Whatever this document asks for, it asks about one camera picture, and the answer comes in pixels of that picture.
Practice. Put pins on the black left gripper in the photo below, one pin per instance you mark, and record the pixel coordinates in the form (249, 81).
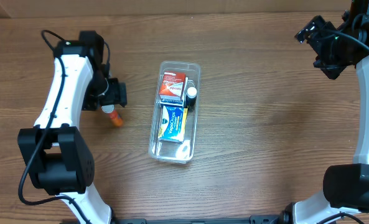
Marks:
(118, 94)

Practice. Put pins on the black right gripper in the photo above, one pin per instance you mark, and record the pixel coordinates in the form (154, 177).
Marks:
(322, 62)

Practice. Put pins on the orange tablet tube white cap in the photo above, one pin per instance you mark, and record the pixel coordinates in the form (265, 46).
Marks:
(113, 114)

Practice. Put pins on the white blue plaster box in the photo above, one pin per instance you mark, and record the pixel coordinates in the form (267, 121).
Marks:
(176, 103)

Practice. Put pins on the red white medicine box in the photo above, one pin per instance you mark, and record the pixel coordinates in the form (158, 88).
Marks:
(172, 86)

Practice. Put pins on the blue yellow VapoDrops box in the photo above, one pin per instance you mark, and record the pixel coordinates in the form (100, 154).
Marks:
(172, 126)

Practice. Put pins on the dark syrup bottle white cap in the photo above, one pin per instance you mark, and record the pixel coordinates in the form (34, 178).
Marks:
(191, 96)

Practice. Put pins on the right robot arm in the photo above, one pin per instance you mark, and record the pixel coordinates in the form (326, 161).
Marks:
(345, 188)

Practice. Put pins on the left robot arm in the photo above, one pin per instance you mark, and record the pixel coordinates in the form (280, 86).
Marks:
(59, 164)

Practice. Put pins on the clear plastic container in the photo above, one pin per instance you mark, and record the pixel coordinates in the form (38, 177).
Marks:
(176, 152)

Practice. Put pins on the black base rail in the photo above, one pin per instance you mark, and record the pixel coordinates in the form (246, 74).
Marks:
(196, 221)

